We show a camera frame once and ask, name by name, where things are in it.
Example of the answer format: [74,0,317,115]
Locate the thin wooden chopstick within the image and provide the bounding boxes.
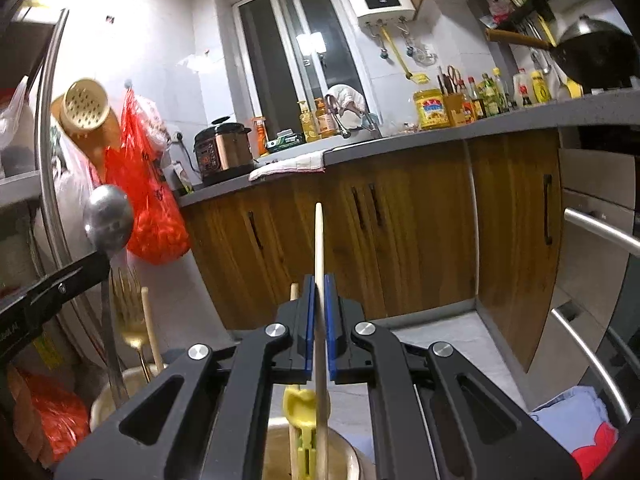
[141,287,165,375]

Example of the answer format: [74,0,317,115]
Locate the yellow plastic training chopstick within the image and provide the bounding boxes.
[282,385,317,480]

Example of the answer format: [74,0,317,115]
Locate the gold fork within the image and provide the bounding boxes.
[111,266,152,382]

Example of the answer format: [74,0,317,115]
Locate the long steel spoon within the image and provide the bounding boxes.
[82,184,134,408]

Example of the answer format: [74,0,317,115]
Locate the wooden kitchen cabinets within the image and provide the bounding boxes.
[182,129,562,367]

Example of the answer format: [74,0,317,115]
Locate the red bag on shelf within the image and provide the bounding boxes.
[6,365,90,468]

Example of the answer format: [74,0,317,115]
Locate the white floral ceramic utensil holder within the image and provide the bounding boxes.
[89,365,371,480]

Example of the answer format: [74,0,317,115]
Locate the blue cartoon cloth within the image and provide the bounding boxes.
[529,386,618,479]

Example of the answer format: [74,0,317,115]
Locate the red plastic bag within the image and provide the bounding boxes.
[104,89,190,266]

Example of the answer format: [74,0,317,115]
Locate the built-in oven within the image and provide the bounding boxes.
[524,148,639,424]

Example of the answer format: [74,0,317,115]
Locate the yellow perforated scoop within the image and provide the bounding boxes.
[51,78,120,182]

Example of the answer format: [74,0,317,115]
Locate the electric pressure cooker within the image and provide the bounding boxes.
[194,116,254,186]

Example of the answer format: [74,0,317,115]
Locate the white dish towel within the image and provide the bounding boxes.
[248,151,324,182]

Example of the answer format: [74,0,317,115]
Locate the yellow oil tub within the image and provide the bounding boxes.
[412,89,450,130]

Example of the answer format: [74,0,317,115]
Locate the chrome curved rail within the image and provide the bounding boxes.
[35,9,106,368]

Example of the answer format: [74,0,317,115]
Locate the black wok with handle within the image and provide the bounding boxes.
[485,15,639,93]

